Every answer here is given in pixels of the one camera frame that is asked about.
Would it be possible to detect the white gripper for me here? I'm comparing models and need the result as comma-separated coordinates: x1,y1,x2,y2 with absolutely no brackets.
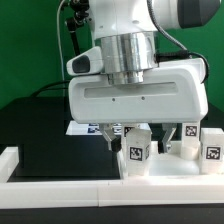
66,47,208,153

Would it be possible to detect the white square table top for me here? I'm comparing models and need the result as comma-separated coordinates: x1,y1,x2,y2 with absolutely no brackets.
117,141,224,181

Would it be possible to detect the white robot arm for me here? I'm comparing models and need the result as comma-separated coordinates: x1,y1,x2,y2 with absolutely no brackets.
67,0,221,152

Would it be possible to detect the white sheet with tags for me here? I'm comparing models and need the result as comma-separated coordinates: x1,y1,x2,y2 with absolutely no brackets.
65,120,123,137

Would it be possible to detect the white U-shaped fence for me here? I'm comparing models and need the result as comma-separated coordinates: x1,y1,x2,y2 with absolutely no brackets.
0,147,224,209

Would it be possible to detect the black cable bundle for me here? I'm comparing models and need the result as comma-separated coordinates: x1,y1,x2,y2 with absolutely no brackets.
30,79,72,98

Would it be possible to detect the grey hanging cable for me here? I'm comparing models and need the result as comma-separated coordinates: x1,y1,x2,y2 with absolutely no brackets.
56,0,68,81

